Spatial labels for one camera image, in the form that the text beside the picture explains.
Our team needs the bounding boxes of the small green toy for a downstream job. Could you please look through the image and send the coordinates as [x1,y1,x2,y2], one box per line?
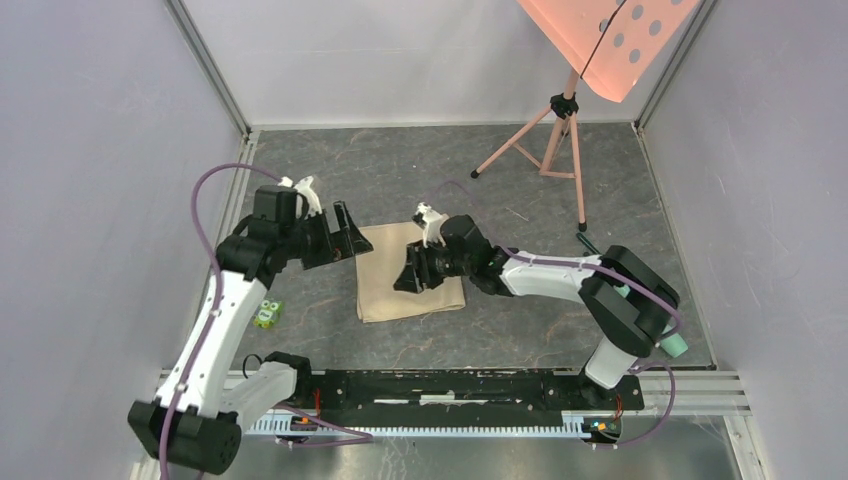
[253,299,284,329]

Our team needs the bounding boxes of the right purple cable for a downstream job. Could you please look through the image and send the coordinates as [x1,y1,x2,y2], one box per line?
[423,180,684,452]

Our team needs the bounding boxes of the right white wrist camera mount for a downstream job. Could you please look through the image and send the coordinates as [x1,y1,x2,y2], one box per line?
[412,202,448,247]

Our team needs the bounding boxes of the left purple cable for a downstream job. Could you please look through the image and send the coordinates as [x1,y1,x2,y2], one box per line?
[157,162,374,480]

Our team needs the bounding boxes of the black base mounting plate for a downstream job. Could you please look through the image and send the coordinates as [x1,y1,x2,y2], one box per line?
[286,368,645,428]

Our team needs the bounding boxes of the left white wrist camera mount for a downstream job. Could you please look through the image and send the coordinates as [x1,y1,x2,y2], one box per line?
[277,175,324,218]

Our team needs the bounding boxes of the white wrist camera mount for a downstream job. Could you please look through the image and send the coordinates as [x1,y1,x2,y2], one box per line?
[412,202,448,247]
[277,175,324,218]

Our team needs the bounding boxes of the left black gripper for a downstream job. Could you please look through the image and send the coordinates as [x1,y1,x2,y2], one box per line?
[280,200,372,270]

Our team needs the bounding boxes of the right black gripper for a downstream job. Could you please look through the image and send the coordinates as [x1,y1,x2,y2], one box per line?
[393,236,473,295]

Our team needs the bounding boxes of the purple cable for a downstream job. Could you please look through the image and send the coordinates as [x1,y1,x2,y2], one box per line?
[423,180,684,452]
[157,162,374,480]

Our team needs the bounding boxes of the pink music stand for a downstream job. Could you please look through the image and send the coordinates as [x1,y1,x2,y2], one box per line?
[470,0,698,233]

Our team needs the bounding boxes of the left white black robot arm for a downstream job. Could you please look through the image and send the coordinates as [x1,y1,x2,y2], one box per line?
[127,185,373,479]

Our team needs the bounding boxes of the white slotted cable duct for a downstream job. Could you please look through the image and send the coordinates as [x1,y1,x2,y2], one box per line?
[246,412,591,440]

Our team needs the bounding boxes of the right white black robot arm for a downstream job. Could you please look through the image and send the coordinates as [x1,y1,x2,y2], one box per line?
[393,214,680,408]

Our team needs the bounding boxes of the beige cloth napkin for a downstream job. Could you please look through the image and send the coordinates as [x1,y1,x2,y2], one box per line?
[354,221,467,325]

